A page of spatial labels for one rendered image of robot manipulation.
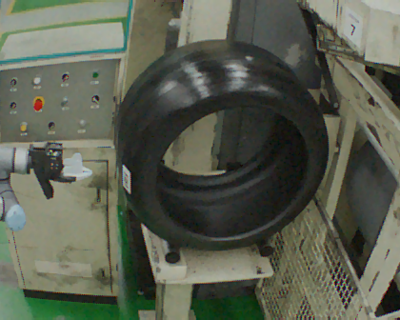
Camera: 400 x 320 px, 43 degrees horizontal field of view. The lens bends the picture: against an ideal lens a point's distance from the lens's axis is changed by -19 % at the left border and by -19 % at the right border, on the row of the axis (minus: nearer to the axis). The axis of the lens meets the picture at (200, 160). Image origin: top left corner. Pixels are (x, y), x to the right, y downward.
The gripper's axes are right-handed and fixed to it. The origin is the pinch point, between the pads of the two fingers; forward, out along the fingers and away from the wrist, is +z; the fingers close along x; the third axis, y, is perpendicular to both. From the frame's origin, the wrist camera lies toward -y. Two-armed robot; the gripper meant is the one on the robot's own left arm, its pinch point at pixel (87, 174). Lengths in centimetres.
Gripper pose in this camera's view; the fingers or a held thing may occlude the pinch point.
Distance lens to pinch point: 160.2
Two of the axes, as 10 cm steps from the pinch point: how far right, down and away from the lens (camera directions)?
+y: 2.3, -8.4, -5.0
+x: -1.9, -5.4, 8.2
